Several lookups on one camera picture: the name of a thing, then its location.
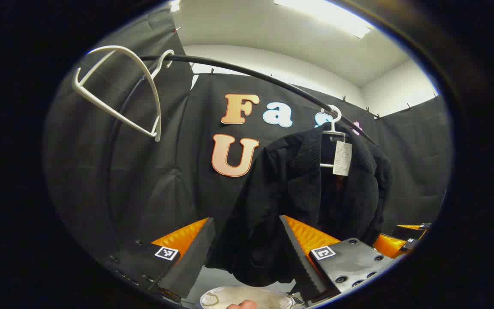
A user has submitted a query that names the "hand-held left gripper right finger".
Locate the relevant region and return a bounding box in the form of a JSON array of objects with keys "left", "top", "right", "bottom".
[{"left": 279, "top": 215, "right": 396, "bottom": 302}]

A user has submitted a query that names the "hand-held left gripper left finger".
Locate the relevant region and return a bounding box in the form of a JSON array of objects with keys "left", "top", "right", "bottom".
[{"left": 101, "top": 217, "right": 217, "bottom": 300}]

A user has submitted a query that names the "white laundry hamper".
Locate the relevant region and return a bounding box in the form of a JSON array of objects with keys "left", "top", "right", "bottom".
[{"left": 199, "top": 285, "right": 295, "bottom": 309}]

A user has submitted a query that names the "black knit garment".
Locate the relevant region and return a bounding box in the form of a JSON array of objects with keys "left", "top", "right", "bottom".
[{"left": 206, "top": 122, "right": 394, "bottom": 287}]

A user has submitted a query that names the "white hanger with hook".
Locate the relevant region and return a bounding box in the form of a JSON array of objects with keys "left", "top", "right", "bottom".
[{"left": 319, "top": 104, "right": 350, "bottom": 169}]

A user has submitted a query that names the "white empty clothes hanger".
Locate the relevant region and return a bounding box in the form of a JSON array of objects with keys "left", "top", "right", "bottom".
[{"left": 72, "top": 45, "right": 175, "bottom": 143}]

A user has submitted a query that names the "black metal clothes rack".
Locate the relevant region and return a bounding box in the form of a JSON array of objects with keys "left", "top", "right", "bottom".
[{"left": 103, "top": 54, "right": 378, "bottom": 258}]

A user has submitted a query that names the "black backdrop cloth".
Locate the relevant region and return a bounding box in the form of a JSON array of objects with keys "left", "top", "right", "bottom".
[{"left": 43, "top": 9, "right": 453, "bottom": 275}]

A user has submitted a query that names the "white paper garment tag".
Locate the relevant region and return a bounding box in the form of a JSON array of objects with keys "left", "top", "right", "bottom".
[{"left": 333, "top": 141, "right": 353, "bottom": 176}]

